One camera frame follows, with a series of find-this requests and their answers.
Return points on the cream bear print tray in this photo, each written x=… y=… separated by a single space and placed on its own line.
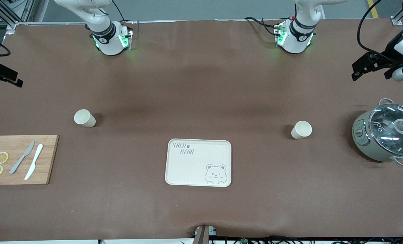
x=191 y=169

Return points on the grey plastic knife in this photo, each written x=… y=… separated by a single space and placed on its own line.
x=28 y=150

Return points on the white plastic knife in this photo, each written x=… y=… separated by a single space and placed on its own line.
x=34 y=162

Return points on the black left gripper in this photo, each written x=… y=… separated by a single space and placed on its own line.
x=392 y=56

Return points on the white plastic cup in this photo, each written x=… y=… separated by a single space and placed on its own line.
x=84 y=118
x=301 y=129

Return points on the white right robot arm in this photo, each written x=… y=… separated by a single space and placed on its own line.
x=106 y=37

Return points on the brown table mat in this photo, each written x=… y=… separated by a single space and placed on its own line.
x=201 y=84

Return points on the glass pot lid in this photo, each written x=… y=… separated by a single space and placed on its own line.
x=384 y=135

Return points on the grey-green electric cooking pot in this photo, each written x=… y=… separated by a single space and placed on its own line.
x=364 y=142

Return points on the wooden cutting board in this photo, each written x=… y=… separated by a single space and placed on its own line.
x=45 y=169

